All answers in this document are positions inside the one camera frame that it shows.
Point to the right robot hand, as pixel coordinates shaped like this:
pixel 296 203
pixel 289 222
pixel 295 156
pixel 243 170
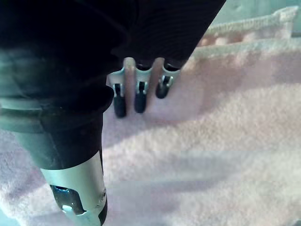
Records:
pixel 70 58

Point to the pink terry towel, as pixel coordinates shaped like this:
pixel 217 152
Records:
pixel 200 146

